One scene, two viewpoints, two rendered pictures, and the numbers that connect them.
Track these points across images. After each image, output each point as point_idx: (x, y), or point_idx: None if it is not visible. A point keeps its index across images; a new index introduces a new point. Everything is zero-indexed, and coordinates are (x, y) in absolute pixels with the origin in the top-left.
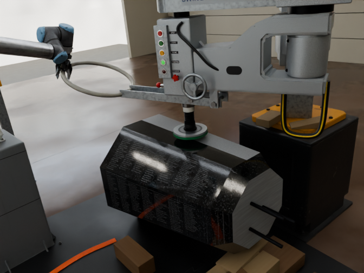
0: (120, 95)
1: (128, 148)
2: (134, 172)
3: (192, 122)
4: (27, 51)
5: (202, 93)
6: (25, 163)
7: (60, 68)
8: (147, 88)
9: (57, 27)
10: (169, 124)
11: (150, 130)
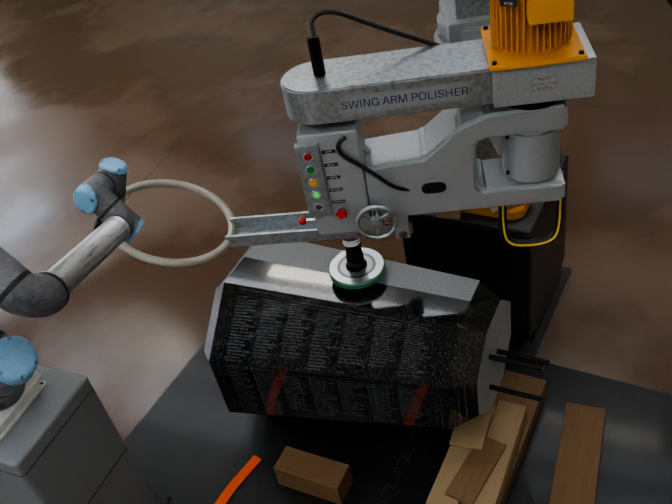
0: (229, 246)
1: (254, 319)
2: (287, 358)
3: (361, 257)
4: (108, 253)
5: None
6: (97, 407)
7: None
8: (266, 217)
9: (105, 176)
10: (303, 256)
11: (279, 278)
